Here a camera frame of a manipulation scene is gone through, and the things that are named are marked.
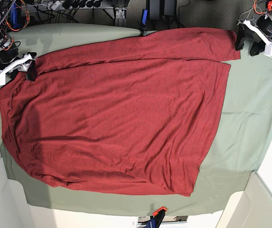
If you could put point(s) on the white bin left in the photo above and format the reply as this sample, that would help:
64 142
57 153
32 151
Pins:
14 209

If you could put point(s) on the black power adapter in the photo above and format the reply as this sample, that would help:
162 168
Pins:
159 8

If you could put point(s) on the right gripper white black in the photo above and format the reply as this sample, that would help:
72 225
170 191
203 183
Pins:
12 62

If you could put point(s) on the aluminium frame bracket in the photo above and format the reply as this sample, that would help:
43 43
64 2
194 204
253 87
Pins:
117 10

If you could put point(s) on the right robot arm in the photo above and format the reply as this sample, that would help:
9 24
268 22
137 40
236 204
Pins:
7 41

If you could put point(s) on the blue clamp handle top-left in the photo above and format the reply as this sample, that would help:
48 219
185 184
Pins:
14 17

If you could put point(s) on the white bin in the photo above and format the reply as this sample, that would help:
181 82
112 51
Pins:
250 208
14 209

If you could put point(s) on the blue handled clamp top centre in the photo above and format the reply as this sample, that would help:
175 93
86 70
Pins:
142 26

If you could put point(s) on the red long-sleeve T-shirt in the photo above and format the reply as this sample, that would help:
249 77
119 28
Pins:
135 116

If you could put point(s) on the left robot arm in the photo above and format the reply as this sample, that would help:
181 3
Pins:
260 8

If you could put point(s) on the orange black clamp near edge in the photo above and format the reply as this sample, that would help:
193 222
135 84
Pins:
156 218

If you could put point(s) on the white bin right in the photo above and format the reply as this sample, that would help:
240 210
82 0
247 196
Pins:
250 208

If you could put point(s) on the green table cloth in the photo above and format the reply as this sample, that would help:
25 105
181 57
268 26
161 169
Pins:
242 140

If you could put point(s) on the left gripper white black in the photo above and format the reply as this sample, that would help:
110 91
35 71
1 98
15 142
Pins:
259 32

